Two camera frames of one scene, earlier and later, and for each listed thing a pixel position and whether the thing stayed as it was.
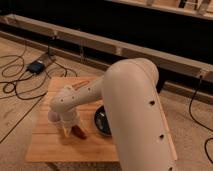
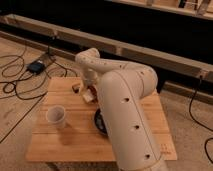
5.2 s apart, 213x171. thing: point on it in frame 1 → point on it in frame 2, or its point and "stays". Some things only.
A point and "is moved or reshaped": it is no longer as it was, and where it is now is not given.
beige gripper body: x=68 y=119 → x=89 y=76
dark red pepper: x=79 y=132 is moved or reshaped
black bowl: x=101 y=121 stays
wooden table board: x=46 y=143 stays
